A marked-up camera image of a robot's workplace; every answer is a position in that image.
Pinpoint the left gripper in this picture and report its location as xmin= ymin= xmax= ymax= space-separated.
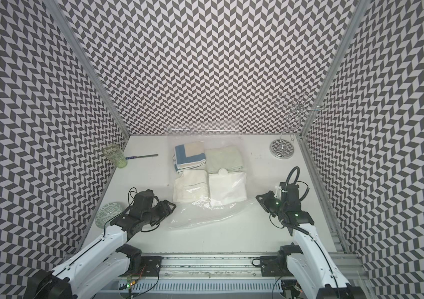
xmin=142 ymin=199 xmax=177 ymax=227

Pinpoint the white towel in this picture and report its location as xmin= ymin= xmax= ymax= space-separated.
xmin=173 ymin=169 xmax=209 ymax=203

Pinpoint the white cloth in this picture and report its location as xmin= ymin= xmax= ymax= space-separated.
xmin=209 ymin=168 xmax=248 ymax=205

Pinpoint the blue and beige towel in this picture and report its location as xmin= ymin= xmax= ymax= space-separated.
xmin=173 ymin=142 xmax=206 ymax=173

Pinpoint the clear plastic vacuum bag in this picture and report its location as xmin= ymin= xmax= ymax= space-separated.
xmin=167 ymin=132 xmax=253 ymax=230

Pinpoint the pale green towel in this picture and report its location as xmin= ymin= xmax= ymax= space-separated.
xmin=204 ymin=146 xmax=244 ymax=174

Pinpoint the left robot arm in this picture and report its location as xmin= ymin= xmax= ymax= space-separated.
xmin=24 ymin=189 xmax=176 ymax=299

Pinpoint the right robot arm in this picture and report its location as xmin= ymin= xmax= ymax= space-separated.
xmin=256 ymin=182 xmax=366 ymax=299

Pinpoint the patterned plate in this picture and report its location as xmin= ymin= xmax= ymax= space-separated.
xmin=94 ymin=202 xmax=125 ymax=229

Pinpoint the green glass cup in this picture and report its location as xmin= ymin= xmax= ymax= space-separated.
xmin=102 ymin=143 xmax=127 ymax=168

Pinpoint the purple handled utensil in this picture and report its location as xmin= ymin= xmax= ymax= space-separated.
xmin=125 ymin=154 xmax=158 ymax=160

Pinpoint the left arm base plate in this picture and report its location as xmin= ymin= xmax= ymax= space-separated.
xmin=123 ymin=255 xmax=163 ymax=277

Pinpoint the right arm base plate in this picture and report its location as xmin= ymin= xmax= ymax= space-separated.
xmin=259 ymin=256 xmax=292 ymax=277

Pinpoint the aluminium front rail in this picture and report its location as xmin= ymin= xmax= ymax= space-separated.
xmin=54 ymin=253 xmax=370 ymax=280

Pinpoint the chrome wire mug stand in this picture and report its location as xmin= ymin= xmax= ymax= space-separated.
xmin=269 ymin=92 xmax=325 ymax=159

